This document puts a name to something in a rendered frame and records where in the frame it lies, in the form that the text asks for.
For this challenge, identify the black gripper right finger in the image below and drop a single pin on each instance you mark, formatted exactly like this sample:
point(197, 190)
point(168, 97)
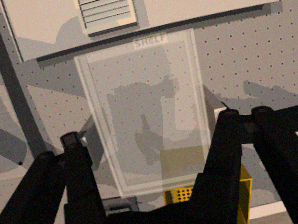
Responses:
point(215, 194)

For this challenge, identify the black rectangular pad with rg label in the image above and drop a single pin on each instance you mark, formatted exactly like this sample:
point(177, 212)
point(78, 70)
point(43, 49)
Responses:
point(290, 116)

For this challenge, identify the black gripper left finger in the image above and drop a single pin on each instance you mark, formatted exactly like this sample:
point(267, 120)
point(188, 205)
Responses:
point(37, 198)

